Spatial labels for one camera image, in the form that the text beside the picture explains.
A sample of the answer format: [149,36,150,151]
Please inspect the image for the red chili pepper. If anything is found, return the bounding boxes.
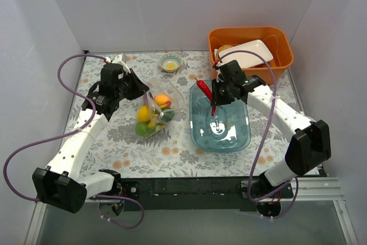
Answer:
[196,79,216,116]

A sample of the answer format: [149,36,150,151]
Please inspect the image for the yellow lemon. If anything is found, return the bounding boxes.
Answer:
[136,105,150,123]

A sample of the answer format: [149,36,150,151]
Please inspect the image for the clear zip top bag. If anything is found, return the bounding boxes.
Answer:
[136,79,186,141]

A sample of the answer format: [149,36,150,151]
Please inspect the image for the orange peach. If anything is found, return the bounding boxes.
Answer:
[154,94,171,108]

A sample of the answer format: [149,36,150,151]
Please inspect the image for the orange green mango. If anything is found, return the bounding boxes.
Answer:
[148,115,160,131]

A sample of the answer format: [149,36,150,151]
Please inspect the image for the green cabbage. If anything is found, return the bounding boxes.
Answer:
[135,122,151,138]

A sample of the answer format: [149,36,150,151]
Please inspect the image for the dark green lime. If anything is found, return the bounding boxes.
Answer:
[161,108,175,122]

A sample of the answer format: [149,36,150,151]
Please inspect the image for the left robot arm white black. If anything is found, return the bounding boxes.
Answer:
[32,53,149,213]

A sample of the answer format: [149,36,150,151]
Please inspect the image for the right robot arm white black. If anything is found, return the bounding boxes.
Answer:
[212,60,331,198]

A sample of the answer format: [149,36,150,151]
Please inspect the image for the white rectangular plate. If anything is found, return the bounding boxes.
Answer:
[220,40,274,69]

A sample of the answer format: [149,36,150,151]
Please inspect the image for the clear blue plastic tray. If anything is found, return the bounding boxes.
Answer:
[189,84,251,153]

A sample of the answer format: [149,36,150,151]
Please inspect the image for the small patterned bowl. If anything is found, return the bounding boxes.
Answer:
[158,53,183,72]

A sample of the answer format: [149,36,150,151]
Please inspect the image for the floral table mat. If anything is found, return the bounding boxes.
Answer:
[77,51,289,178]

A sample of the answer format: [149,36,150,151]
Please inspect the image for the orange plastic bin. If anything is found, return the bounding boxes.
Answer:
[208,26,295,87]

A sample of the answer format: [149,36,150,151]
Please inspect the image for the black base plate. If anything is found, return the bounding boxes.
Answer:
[88,176,296,213]

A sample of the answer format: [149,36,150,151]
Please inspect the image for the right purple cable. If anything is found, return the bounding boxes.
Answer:
[213,50,299,219]

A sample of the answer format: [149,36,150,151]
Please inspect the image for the purple cable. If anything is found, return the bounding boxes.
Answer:
[213,50,299,219]
[3,54,145,230]

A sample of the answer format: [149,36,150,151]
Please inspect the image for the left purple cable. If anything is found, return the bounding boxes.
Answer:
[3,54,145,230]

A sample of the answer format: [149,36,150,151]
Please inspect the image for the aluminium frame rail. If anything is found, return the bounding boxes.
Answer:
[36,177,345,203]

